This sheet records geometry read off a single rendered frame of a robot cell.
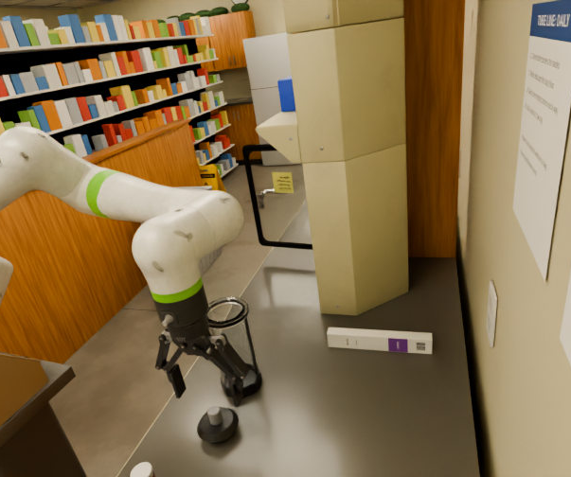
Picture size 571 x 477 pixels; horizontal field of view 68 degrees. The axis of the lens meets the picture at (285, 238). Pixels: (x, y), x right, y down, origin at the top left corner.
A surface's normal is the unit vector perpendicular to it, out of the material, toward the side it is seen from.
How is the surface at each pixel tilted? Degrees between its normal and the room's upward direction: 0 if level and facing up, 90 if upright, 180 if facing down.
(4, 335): 90
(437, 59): 90
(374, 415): 0
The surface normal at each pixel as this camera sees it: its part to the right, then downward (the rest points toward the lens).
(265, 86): -0.29, 0.44
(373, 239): 0.47, 0.32
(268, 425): -0.14, -0.90
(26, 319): 0.95, 0.00
